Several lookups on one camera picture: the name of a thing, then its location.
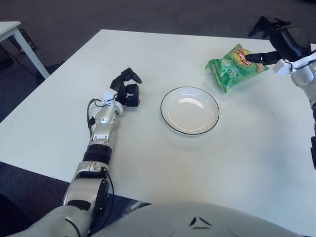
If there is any grey robot torso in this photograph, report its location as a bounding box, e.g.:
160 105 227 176
91 201 304 237

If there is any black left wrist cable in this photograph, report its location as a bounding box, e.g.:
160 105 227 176
85 97 111 130

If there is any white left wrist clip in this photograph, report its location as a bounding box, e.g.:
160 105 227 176
103 90 118 105

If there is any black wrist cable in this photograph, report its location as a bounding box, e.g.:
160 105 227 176
287 48 316 72
85 97 111 130

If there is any white plate with black rim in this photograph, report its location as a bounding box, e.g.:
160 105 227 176
160 86 220 135

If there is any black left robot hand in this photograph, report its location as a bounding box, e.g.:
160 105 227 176
110 68 143 108

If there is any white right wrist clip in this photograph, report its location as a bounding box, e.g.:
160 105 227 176
273 59 293 75

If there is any green potato chips bag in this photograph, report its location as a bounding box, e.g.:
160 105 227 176
206 43 270 94

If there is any white side table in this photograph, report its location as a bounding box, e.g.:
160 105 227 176
0 21 51 79

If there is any black floor device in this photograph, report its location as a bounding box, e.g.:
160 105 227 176
19 28 38 53

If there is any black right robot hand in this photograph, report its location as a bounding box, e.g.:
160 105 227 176
246 16 311 67

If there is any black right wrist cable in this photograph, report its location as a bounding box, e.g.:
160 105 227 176
287 48 316 72

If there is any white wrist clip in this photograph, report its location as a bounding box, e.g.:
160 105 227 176
273 59 293 75
103 90 118 105

